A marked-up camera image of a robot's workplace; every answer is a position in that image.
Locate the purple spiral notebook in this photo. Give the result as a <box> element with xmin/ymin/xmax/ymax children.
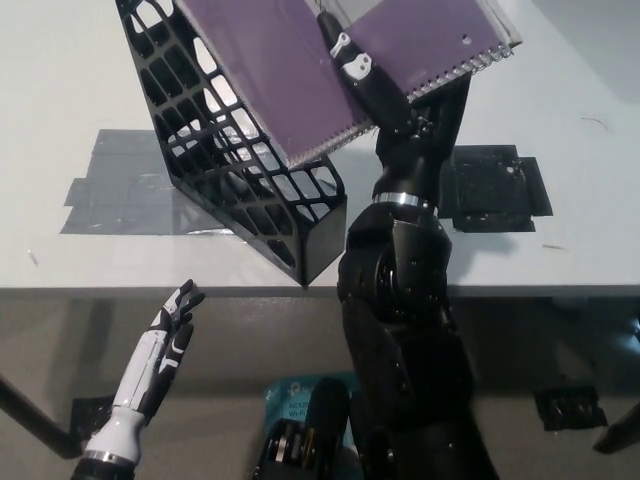
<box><xmin>172</xmin><ymin>0</ymin><xmax>524</xmax><ymax>170</ymax></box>

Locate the black floor tape patch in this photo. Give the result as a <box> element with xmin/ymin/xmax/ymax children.
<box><xmin>71</xmin><ymin>394</ymin><xmax>117</xmax><ymax>445</ymax></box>
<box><xmin>533</xmin><ymin>385</ymin><xmax>609</xmax><ymax>432</ymax></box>

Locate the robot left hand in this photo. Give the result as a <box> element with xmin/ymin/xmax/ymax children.
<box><xmin>111</xmin><ymin>278</ymin><xmax>207</xmax><ymax>427</ymax></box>

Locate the black mesh magazine stand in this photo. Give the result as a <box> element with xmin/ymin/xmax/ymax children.
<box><xmin>114</xmin><ymin>0</ymin><xmax>349</xmax><ymax>288</ymax></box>

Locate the black table leg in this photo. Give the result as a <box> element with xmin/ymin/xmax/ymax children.
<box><xmin>0</xmin><ymin>372</ymin><xmax>84</xmax><ymax>460</ymax></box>
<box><xmin>593</xmin><ymin>407</ymin><xmax>640</xmax><ymax>455</ymax></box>

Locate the black square tape patch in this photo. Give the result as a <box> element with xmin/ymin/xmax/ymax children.
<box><xmin>438</xmin><ymin>144</ymin><xmax>554</xmax><ymax>234</ymax></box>

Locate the grey tape patch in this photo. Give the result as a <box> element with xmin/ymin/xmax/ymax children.
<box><xmin>59</xmin><ymin>128</ymin><xmax>351</xmax><ymax>237</ymax></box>

